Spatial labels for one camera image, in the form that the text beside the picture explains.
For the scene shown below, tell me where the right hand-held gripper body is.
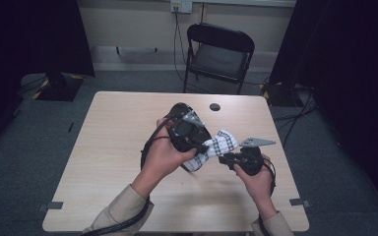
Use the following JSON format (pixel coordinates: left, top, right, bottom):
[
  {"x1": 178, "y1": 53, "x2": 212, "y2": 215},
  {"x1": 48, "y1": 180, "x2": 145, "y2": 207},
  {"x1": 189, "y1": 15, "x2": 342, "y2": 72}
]
[{"x1": 228, "y1": 136, "x2": 277, "y2": 177}]

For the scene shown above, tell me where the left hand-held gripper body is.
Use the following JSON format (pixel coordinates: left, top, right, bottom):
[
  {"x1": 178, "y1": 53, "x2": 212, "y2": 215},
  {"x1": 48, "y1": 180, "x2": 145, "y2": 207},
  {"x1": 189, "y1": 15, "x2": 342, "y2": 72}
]
[{"x1": 166, "y1": 110, "x2": 209, "y2": 154}]

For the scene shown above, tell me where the white checkered cloth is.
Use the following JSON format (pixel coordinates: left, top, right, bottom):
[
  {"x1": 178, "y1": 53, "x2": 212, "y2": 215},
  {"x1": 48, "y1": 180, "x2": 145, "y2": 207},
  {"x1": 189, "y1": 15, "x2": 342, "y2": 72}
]
[{"x1": 182, "y1": 129, "x2": 240, "y2": 173}]

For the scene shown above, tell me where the dark toiletry pouch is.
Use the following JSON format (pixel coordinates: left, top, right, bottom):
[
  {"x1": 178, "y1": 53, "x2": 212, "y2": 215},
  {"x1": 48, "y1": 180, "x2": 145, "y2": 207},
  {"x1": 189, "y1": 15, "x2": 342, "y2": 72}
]
[{"x1": 166, "y1": 101, "x2": 214, "y2": 174}]

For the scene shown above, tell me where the person's right hand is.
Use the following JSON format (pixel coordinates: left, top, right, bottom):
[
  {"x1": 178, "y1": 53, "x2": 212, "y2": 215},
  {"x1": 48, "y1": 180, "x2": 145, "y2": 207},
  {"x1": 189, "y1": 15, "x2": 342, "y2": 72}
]
[{"x1": 233, "y1": 152, "x2": 276, "y2": 218}]

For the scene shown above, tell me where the person's left hand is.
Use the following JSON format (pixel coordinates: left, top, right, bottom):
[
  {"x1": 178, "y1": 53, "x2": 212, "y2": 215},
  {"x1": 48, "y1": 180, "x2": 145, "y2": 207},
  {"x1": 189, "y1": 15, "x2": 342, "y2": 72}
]
[{"x1": 140, "y1": 117, "x2": 198, "y2": 192}]

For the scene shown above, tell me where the grey tape strip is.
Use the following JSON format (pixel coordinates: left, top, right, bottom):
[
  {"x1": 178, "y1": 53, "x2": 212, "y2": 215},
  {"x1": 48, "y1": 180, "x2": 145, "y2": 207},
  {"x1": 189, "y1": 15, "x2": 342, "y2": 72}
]
[
  {"x1": 288, "y1": 198, "x2": 312, "y2": 208},
  {"x1": 36, "y1": 201, "x2": 65, "y2": 212}
]

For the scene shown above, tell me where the black stand base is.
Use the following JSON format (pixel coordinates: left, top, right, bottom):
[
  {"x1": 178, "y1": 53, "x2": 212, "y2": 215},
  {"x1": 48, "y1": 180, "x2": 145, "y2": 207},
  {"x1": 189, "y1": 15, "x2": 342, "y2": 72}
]
[
  {"x1": 31, "y1": 72, "x2": 86, "y2": 102},
  {"x1": 260, "y1": 82, "x2": 297, "y2": 108}
]

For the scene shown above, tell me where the black folding chair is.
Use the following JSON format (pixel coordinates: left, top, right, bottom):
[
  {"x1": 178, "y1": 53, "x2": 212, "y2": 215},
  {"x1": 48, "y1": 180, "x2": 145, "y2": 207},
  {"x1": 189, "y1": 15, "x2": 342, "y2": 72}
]
[{"x1": 182, "y1": 23, "x2": 256, "y2": 95}]

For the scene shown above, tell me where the black curtain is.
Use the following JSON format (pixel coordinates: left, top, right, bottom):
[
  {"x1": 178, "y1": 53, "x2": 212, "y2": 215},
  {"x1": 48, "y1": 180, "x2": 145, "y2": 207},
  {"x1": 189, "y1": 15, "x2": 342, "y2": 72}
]
[
  {"x1": 0, "y1": 0, "x2": 95, "y2": 155},
  {"x1": 269, "y1": 0, "x2": 378, "y2": 214}
]

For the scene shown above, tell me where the right hand-held gripper black cable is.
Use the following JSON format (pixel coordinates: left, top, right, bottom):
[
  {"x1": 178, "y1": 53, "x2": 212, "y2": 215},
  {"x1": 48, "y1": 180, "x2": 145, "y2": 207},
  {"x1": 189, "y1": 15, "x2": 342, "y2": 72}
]
[{"x1": 256, "y1": 158, "x2": 278, "y2": 236}]

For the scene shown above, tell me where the hand-held gripper black cable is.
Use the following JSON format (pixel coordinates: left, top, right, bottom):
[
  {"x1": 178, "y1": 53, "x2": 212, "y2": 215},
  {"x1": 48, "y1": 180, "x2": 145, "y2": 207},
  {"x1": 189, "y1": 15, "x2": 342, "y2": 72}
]
[
  {"x1": 80, "y1": 112, "x2": 179, "y2": 236},
  {"x1": 256, "y1": 158, "x2": 278, "y2": 236}
]

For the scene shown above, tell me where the left hand-held gripper black cable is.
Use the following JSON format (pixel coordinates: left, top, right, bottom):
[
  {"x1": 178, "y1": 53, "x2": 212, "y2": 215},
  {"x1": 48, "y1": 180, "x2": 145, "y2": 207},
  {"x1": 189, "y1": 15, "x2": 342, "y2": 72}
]
[{"x1": 80, "y1": 112, "x2": 179, "y2": 236}]

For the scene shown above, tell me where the black floor cable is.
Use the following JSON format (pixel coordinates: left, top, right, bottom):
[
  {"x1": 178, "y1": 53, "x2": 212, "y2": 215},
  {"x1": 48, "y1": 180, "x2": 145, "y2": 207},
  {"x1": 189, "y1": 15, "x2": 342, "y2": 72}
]
[{"x1": 273, "y1": 86, "x2": 318, "y2": 149}]

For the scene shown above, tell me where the black power cable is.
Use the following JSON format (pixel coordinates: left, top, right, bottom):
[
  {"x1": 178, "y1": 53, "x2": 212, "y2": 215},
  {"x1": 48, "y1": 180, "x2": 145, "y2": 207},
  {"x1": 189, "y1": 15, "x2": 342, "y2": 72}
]
[{"x1": 172, "y1": 6, "x2": 187, "y2": 84}]

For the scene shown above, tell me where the white wall socket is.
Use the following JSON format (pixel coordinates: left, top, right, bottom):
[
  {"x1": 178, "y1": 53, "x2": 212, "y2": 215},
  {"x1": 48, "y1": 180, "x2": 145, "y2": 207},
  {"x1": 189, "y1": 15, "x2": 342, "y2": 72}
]
[{"x1": 170, "y1": 0, "x2": 194, "y2": 15}]

